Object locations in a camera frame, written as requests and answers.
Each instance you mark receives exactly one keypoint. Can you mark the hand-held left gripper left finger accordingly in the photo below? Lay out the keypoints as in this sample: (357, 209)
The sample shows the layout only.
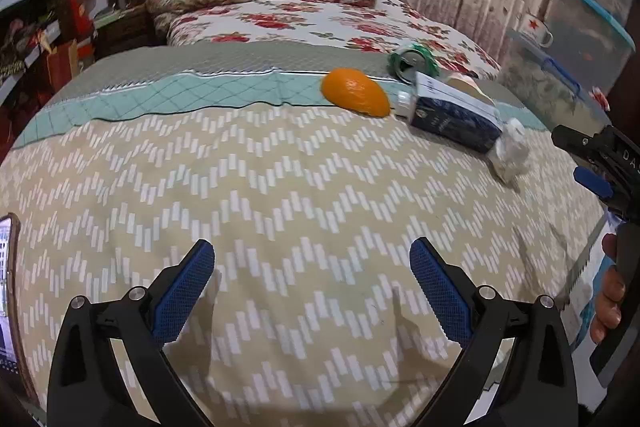
(180, 302)

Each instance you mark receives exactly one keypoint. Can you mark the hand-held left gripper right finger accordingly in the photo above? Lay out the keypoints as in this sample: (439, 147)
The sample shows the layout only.
(442, 294)

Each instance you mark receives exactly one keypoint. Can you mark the crushed green can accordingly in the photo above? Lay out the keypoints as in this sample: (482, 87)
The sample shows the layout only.
(415, 62)

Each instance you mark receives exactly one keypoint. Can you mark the white pink paper cup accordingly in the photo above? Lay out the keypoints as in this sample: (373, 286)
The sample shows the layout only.
(467, 87)

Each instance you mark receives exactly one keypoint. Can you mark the dark wooden nightstand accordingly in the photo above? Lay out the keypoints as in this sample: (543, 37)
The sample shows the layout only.
(122, 29)

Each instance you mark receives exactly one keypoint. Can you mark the beige chevron quilted blanket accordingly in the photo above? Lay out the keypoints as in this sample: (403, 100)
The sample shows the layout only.
(280, 187)

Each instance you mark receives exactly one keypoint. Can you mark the dark blue white carton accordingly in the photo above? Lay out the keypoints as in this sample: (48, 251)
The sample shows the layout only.
(452, 117)

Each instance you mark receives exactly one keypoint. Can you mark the person's right hand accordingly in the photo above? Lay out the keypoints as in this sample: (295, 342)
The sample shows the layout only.
(611, 302)

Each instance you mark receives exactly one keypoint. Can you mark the red gift bag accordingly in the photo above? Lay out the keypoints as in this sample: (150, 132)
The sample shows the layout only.
(62, 59)

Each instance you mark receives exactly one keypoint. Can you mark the white enamel mug red star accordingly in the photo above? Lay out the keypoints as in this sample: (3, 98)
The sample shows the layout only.
(532, 29)

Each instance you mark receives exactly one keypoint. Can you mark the orange fruit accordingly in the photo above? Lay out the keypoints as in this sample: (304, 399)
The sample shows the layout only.
(356, 92)

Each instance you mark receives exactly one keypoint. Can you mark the small red white packet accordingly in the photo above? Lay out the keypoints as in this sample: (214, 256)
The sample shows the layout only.
(600, 99)

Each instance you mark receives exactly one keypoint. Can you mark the crumpled white tissue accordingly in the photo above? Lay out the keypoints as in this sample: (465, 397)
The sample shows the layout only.
(510, 152)

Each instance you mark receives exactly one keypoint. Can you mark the floral bedsheet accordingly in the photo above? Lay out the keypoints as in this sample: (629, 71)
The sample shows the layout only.
(310, 22)

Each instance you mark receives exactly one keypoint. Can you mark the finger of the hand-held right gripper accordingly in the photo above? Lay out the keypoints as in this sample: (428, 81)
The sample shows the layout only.
(592, 181)
(580, 138)

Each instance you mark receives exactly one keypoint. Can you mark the smartphone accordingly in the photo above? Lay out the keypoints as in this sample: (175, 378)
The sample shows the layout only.
(7, 302)

